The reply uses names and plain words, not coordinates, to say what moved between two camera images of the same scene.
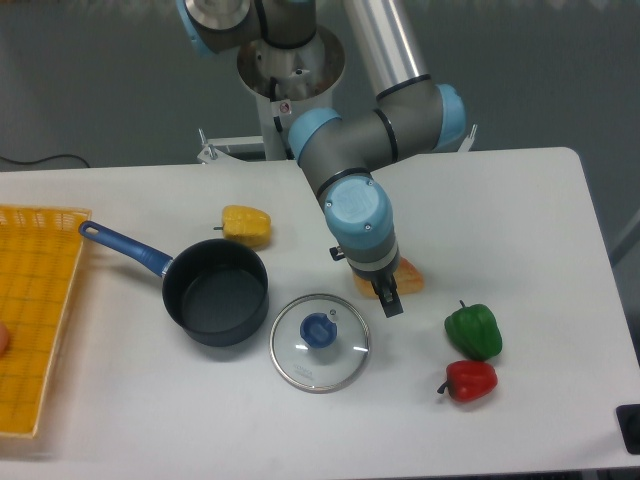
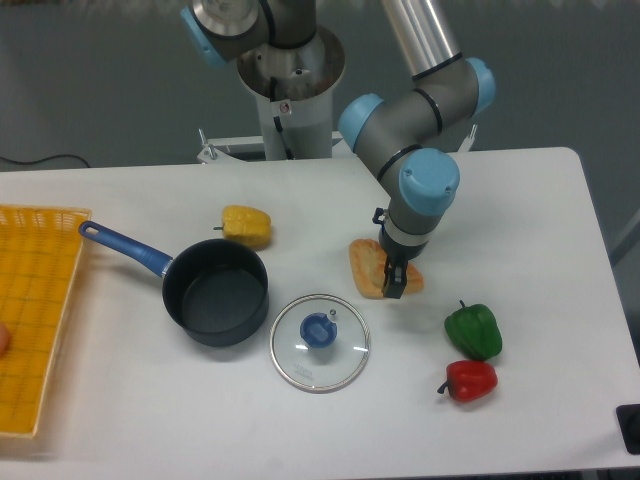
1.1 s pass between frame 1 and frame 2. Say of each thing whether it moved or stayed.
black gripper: moved
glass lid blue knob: stayed
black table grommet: stayed
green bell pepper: stayed
